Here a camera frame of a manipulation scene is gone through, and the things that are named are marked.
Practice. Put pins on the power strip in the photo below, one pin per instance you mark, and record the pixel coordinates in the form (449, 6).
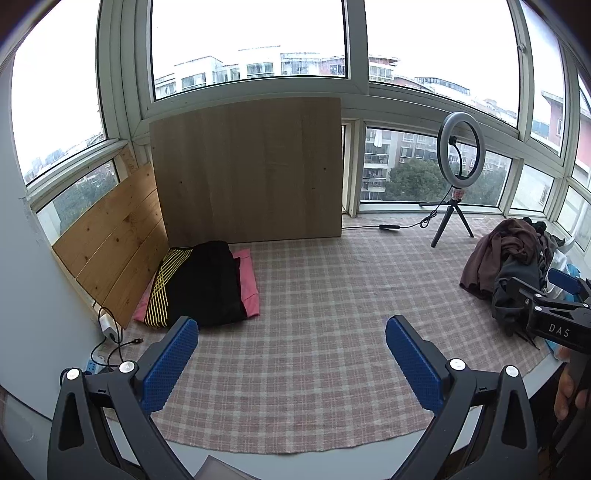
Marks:
(94, 367)

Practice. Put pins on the light blue cloth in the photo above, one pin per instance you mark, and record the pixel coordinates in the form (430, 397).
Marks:
(559, 350)

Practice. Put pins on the black garment with yellow stripes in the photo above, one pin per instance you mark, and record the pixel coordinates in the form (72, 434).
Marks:
(203, 281)

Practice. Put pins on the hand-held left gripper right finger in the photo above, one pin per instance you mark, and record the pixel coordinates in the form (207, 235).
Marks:
(413, 364)

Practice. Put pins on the white power adapter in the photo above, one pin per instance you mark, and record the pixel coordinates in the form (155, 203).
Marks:
(108, 325)

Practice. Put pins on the pine plank board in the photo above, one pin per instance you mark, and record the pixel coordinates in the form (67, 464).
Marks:
(115, 240)

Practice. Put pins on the person's right hand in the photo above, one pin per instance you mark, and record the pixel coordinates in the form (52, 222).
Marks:
(564, 397)

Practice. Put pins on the pink folded garment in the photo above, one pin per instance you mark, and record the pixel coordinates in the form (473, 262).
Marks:
(249, 286)

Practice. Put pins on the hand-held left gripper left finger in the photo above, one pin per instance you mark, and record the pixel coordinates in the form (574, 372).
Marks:
(171, 364)

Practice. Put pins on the pink plaid table cloth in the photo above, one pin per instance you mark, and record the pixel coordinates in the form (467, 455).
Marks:
(323, 332)

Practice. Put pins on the large light wooden board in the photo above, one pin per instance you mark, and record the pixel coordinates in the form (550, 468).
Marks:
(249, 175)

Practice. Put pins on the dark grey garment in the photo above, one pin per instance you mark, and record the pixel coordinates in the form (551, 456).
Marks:
(512, 304)

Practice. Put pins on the brown long-sleeve shirt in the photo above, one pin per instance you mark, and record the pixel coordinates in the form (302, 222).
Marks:
(498, 249)

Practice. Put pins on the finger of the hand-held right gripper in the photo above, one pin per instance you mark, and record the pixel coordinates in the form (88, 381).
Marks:
(564, 280)
(515, 290)

